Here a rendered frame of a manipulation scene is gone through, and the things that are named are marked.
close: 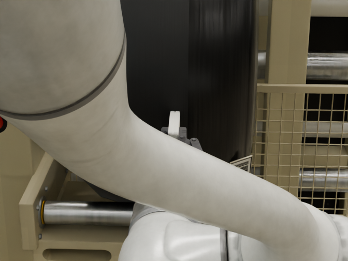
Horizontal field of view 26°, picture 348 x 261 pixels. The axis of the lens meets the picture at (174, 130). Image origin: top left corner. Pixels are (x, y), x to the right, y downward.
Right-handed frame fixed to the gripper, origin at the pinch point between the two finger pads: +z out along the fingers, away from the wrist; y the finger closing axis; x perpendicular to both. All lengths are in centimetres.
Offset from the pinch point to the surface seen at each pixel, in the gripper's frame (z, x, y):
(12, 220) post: 20, 34, 33
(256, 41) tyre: 12.1, -9.4, -12.5
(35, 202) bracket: 11.9, 22.9, 25.9
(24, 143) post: 22.6, 16.9, 29.7
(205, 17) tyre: 8.1, -15.0, -4.4
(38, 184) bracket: 18.1, 23.2, 26.6
